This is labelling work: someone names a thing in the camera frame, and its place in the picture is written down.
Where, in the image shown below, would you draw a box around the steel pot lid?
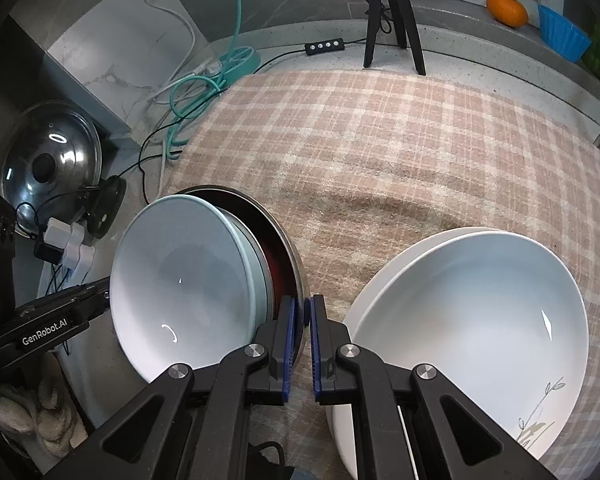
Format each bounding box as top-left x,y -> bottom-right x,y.
0,101 -> 103,238

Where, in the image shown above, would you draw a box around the teal cable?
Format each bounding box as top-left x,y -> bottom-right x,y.
165,0 -> 261,161

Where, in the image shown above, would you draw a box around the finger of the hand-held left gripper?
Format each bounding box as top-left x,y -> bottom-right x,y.
86,293 -> 112,322
55,279 -> 112,302

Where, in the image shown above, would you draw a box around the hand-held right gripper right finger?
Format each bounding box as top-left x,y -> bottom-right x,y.
306,295 -> 558,480

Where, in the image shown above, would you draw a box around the dark round lid stand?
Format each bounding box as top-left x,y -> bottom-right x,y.
87,176 -> 127,238

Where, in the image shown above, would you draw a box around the white power adapter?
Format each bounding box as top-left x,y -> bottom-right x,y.
45,217 -> 72,249
62,225 -> 96,271

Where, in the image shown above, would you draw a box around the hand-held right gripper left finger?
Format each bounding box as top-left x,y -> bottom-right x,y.
84,295 -> 299,480

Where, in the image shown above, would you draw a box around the white bowl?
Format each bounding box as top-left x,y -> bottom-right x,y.
109,195 -> 272,382

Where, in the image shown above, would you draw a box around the white cable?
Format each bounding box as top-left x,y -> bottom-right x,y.
130,0 -> 222,106

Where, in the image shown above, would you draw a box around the white plate grey leaf print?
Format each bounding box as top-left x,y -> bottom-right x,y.
352,232 -> 590,463

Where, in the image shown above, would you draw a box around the beige plaid cloth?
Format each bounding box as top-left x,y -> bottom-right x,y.
162,70 -> 600,480

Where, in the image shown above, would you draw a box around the blue ribbed silicone cup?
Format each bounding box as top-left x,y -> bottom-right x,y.
537,4 -> 593,63

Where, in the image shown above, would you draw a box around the black tripod legs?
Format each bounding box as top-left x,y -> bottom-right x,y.
362,0 -> 427,77

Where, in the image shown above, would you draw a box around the large steel bowl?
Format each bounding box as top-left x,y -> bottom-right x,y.
175,185 -> 309,361

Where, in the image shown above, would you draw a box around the black inline cable remote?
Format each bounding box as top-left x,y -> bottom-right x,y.
304,37 -> 346,57

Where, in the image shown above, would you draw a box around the orange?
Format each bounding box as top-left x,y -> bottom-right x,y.
486,0 -> 529,28

